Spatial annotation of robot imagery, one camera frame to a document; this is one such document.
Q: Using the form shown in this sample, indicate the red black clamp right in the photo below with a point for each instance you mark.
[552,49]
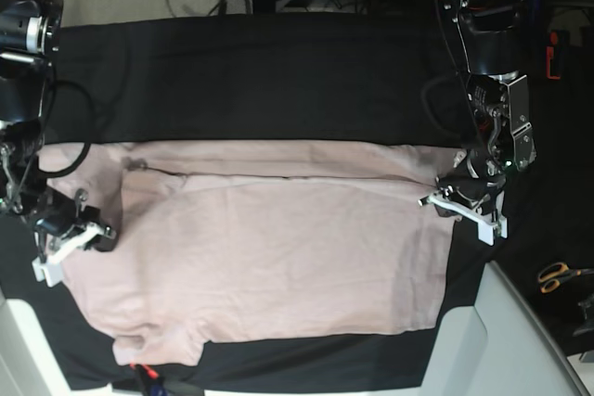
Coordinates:
[556,49]

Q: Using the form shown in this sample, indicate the red black clamp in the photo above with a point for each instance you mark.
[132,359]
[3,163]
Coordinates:
[556,49]
[149,381]

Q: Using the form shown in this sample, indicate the white container right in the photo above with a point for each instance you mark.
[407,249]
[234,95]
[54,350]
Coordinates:
[497,346]

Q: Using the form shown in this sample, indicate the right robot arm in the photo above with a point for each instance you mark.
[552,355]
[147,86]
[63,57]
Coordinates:
[29,85]

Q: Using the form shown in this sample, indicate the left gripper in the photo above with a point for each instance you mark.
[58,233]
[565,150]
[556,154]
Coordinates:
[478,186]

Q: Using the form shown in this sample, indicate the white container left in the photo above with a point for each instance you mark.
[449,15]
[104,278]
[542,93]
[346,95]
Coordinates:
[28,366]

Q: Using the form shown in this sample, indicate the pink T-shirt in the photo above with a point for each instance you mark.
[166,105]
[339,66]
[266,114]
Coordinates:
[235,241]

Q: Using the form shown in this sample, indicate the white container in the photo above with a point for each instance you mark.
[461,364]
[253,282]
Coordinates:
[28,366]
[497,346]

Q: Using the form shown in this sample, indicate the orange handled scissors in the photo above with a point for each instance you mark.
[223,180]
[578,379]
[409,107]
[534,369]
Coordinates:
[558,273]

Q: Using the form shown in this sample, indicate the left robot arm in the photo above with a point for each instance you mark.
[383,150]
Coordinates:
[492,36]

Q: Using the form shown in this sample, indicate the red black clamp bottom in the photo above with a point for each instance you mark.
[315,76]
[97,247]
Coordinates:
[149,381]

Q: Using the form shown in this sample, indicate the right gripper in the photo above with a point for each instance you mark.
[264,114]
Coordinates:
[62,225]

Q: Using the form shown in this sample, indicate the black table cloth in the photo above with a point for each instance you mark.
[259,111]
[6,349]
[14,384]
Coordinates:
[337,77]

